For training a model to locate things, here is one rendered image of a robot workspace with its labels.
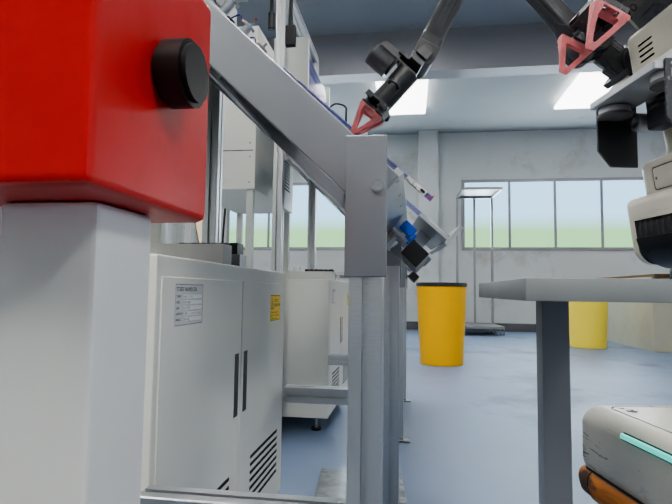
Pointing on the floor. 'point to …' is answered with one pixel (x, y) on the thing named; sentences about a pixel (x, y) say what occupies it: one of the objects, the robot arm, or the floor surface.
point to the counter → (641, 321)
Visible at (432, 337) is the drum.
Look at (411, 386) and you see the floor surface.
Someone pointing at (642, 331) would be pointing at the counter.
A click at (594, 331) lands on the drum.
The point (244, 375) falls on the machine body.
